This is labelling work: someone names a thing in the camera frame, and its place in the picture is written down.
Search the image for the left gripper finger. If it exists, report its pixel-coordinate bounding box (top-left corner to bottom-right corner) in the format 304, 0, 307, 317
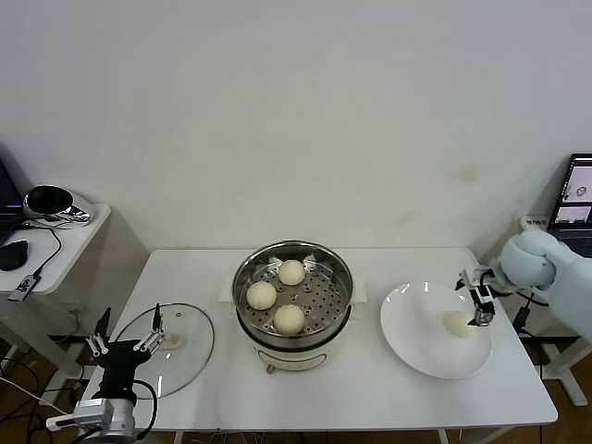
133, 302, 167, 354
86, 307, 113, 358

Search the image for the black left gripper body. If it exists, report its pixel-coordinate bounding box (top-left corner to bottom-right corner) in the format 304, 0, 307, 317
91, 339, 153, 401

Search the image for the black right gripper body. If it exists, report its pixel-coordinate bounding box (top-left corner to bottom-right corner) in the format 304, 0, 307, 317
462, 265, 498, 304

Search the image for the white steamed baozi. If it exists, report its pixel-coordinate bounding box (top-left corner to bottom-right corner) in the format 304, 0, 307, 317
443, 310, 475, 339
277, 259, 306, 287
273, 303, 306, 336
245, 281, 278, 311

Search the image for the round glass pot lid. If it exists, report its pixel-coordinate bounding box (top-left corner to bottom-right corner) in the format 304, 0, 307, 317
108, 302, 217, 400

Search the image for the perforated steel steamer basket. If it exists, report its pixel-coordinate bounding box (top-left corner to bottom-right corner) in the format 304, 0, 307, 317
232, 239, 356, 351

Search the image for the white round plate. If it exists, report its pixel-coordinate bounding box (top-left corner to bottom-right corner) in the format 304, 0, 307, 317
379, 281, 494, 381

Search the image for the white side table with mouse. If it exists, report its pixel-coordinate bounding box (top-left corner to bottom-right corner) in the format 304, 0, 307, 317
0, 203, 150, 388

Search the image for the grey usb hub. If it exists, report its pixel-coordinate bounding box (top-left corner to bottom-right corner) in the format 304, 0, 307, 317
7, 273, 43, 304

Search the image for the white side table with label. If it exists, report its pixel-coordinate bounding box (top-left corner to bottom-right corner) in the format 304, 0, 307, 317
478, 215, 592, 408

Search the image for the black computer mouse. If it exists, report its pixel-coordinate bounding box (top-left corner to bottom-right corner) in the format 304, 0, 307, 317
0, 240, 30, 272

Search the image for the chrome and black device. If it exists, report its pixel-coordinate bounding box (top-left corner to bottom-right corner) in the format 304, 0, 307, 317
22, 184, 97, 230

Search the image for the white electric cooking pot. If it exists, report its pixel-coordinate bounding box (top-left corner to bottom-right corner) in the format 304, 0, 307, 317
217, 276, 370, 375

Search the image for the black cable with adapter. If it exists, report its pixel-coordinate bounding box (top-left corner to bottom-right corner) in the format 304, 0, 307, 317
511, 293, 533, 339

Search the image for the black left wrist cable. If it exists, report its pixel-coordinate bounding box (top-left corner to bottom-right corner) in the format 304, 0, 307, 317
133, 378, 158, 440

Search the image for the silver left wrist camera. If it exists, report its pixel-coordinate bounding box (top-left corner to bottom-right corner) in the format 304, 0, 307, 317
44, 400, 115, 431

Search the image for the black hub cable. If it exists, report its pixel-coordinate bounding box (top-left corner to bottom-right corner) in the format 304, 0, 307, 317
20, 220, 64, 278

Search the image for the white floor cable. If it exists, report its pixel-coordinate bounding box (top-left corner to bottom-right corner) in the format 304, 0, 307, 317
0, 376, 70, 417

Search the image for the dark laptop with white cable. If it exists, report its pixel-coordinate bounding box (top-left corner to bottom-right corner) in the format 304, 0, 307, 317
545, 154, 592, 258

